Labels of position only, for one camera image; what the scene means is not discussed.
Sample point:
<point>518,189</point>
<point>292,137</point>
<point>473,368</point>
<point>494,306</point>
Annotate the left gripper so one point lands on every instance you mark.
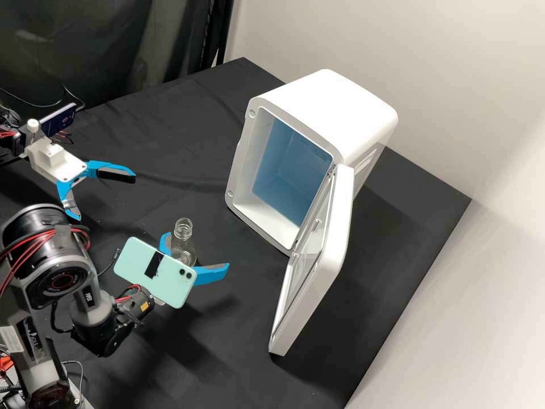
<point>64,167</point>

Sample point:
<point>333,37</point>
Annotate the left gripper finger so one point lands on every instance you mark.
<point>211,273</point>

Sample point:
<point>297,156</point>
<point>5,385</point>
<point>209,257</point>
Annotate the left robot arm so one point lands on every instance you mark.
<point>9,144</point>

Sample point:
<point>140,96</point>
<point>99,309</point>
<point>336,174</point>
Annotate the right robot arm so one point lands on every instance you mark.
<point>55,279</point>

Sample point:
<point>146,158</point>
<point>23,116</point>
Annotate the clear flask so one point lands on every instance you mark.
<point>184,243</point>

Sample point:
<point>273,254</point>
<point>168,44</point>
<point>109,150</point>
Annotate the box door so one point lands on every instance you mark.
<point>317,272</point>

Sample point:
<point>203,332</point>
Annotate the white box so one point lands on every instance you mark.
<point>298,140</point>

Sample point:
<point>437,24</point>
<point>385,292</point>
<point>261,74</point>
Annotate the right wrist camera phone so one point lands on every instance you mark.
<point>153,270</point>

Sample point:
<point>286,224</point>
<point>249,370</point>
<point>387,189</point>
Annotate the wrist camera phone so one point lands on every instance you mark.
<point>61,119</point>
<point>153,270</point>

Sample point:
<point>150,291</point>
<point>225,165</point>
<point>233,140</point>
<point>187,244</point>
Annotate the left wrist camera phone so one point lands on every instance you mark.
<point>61,119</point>

